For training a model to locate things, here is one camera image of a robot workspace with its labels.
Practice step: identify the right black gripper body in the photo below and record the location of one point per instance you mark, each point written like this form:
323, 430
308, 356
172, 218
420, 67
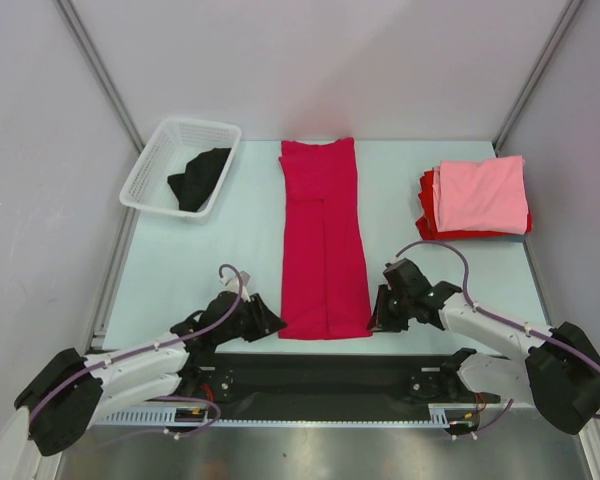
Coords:
389, 308

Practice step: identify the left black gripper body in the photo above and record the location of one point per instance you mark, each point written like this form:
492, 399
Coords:
248, 322

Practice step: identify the magenta t shirt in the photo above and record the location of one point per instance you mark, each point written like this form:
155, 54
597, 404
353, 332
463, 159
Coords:
325, 290

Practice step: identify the white plastic basket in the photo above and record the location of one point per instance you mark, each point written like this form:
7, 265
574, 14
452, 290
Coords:
175, 142

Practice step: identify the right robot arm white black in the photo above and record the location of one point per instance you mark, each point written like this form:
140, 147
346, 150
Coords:
540, 345

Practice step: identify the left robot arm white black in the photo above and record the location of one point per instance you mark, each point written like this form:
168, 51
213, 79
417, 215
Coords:
74, 391

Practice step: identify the red folded t shirt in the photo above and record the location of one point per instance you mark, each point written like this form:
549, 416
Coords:
426, 224

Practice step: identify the pink folded t shirt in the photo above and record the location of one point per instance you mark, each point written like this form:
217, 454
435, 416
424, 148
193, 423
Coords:
481, 196

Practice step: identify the black t shirt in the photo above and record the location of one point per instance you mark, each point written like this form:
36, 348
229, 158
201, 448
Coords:
194, 186

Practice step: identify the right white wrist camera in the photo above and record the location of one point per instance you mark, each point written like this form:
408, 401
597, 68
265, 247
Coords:
394, 263

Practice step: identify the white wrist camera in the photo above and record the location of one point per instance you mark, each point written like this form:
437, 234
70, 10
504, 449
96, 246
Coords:
394, 263
237, 284

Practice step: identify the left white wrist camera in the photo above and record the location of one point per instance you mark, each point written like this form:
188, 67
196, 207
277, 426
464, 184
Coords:
237, 284

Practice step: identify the aluminium frame rail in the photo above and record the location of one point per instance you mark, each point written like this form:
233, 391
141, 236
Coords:
553, 386

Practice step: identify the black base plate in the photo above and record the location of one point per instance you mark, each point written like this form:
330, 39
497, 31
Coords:
322, 407

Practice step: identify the white slotted cable duct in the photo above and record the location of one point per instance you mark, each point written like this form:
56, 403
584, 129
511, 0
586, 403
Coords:
172, 417

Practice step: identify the right corner aluminium post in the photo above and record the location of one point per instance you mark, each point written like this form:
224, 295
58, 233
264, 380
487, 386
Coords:
549, 51

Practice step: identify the corner aluminium post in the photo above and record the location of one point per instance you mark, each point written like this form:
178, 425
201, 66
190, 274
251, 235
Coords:
88, 49
549, 51

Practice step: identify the left corner aluminium post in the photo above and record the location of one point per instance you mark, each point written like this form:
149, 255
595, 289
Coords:
88, 49

